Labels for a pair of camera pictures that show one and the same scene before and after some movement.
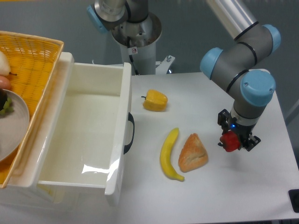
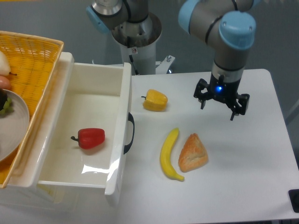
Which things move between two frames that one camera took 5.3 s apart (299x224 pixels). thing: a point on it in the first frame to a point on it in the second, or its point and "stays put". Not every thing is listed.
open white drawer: (85, 142) stays put
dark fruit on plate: (3, 98) stays put
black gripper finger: (223, 117) to (200, 96)
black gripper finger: (250, 142) to (240, 106)
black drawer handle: (127, 147) stays put
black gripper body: (244, 132) to (227, 92)
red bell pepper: (230, 141) to (89, 138)
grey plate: (14, 127) stays put
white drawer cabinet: (23, 190) stays put
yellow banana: (165, 158) stays put
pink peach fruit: (4, 83) stays put
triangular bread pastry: (193, 154) stays put
